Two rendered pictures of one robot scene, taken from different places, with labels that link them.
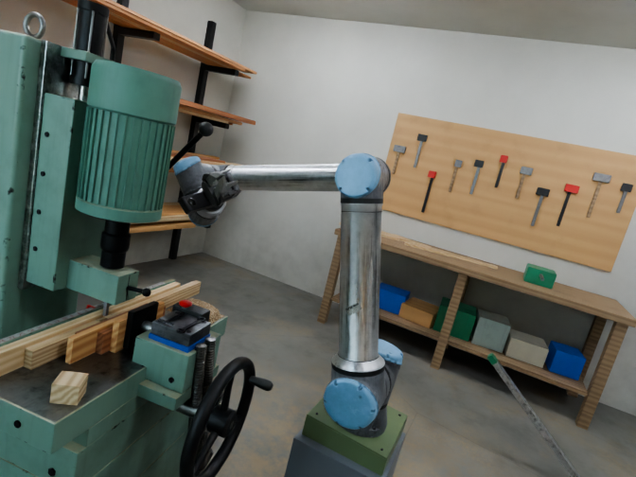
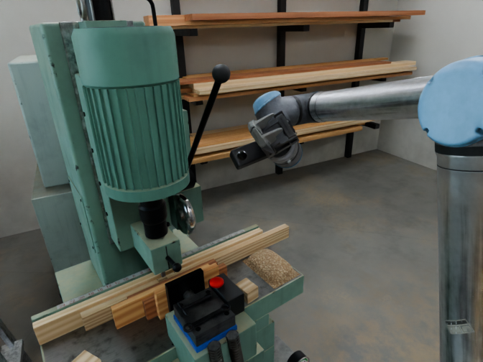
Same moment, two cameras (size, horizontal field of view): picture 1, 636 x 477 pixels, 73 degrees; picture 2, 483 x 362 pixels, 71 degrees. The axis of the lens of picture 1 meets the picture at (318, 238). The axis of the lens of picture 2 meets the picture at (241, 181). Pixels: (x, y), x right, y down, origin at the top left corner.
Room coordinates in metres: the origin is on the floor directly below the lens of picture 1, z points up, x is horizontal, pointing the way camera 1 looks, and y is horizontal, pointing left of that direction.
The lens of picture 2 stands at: (0.57, -0.14, 1.50)
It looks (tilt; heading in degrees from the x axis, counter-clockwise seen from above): 25 degrees down; 42
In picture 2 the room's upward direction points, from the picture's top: 2 degrees counter-clockwise
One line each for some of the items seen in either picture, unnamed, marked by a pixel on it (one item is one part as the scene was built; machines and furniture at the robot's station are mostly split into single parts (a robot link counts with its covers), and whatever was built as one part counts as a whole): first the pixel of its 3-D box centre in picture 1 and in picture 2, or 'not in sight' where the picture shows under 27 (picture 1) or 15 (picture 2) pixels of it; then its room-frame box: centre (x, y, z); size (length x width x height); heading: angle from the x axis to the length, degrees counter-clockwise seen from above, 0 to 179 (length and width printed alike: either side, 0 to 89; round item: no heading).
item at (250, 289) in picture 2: not in sight; (246, 290); (1.04, 0.28, 0.92); 0.04 x 0.04 x 0.03; 81
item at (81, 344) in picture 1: (113, 330); (165, 294); (0.90, 0.41, 0.93); 0.24 x 0.01 x 0.06; 166
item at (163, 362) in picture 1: (177, 352); (210, 334); (0.90, 0.25, 0.91); 0.15 x 0.14 x 0.09; 166
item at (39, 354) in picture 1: (134, 313); (202, 268); (1.03, 0.42, 0.92); 0.60 x 0.02 x 0.04; 166
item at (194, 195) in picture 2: not in sight; (184, 203); (1.12, 0.59, 1.02); 0.09 x 0.07 x 0.12; 166
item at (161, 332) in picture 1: (185, 323); (211, 307); (0.90, 0.25, 0.99); 0.13 x 0.11 x 0.06; 166
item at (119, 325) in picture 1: (138, 325); (188, 290); (0.94, 0.37, 0.94); 0.16 x 0.02 x 0.08; 166
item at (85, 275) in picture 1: (102, 281); (157, 245); (0.93, 0.46, 1.03); 0.14 x 0.07 x 0.09; 76
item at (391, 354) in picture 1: (373, 368); not in sight; (1.27, -0.27, 0.81); 0.17 x 0.15 x 0.18; 159
